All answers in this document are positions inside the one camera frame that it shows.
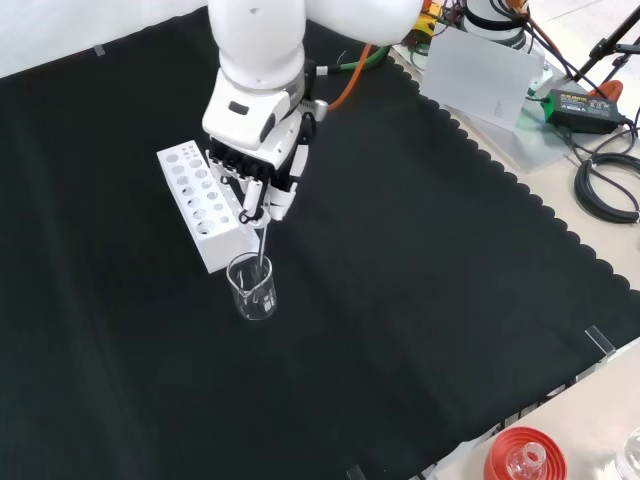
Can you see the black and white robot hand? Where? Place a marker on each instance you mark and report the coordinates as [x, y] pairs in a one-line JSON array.
[[240, 120]]

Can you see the black tripod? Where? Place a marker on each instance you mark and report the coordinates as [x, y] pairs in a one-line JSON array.
[[607, 40]]

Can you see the clear plastic base plate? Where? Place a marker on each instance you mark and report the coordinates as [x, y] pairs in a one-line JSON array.
[[535, 145]]

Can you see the clear glass beaker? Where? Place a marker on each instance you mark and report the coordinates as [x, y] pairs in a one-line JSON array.
[[267, 300]]

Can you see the small clear glass flask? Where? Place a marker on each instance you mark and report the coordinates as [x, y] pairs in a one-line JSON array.
[[527, 462]]

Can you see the clear plastic cloth clip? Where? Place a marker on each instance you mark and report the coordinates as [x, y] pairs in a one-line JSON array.
[[355, 473], [600, 341], [100, 50]]

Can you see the orange clamp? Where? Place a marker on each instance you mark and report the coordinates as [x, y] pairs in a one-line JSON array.
[[612, 90]]

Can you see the clear glass vessel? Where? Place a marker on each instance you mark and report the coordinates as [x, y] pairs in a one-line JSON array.
[[631, 457]]

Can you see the clear glass rod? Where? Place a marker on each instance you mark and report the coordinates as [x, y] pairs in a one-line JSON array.
[[262, 250]]

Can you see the pale grey board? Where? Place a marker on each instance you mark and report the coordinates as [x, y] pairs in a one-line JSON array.
[[475, 75]]

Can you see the white test tube rack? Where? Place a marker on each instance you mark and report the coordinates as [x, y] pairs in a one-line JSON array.
[[220, 245]]

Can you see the yellow stop button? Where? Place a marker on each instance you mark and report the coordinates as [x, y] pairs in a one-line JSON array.
[[425, 22]]

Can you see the red plastic funnel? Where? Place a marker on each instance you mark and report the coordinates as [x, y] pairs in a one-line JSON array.
[[500, 450]]

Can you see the black cloth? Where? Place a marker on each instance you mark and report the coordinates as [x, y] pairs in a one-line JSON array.
[[375, 250]]

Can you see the black power adapter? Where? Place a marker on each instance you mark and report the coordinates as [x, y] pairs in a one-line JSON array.
[[582, 110]]

